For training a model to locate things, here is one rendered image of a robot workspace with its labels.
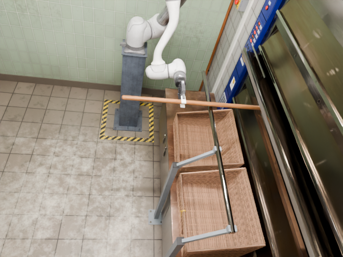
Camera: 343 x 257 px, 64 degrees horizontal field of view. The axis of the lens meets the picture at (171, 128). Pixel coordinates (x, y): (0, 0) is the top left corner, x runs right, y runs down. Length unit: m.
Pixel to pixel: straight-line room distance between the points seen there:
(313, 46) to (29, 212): 2.45
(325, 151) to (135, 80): 1.76
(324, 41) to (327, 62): 0.13
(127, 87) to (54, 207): 1.27
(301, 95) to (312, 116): 0.16
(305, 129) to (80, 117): 2.39
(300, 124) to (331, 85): 0.27
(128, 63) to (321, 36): 1.54
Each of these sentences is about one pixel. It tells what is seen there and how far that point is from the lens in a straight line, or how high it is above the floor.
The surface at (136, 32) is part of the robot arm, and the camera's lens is 2.34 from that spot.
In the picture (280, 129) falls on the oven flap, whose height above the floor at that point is 1.41.
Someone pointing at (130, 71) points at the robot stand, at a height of 0.82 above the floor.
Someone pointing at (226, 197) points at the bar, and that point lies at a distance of 1.53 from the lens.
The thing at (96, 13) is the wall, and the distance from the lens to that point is 2.93.
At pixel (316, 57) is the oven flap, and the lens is 1.59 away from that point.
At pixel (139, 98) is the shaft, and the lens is 1.77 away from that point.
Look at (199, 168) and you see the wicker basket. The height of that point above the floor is 0.73.
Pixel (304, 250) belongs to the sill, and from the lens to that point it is 1.63.
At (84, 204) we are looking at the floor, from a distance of 2.69.
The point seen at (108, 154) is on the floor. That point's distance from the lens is 2.93.
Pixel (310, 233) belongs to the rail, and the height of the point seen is 1.44.
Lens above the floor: 2.47
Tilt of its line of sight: 50 degrees down
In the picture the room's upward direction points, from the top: 16 degrees clockwise
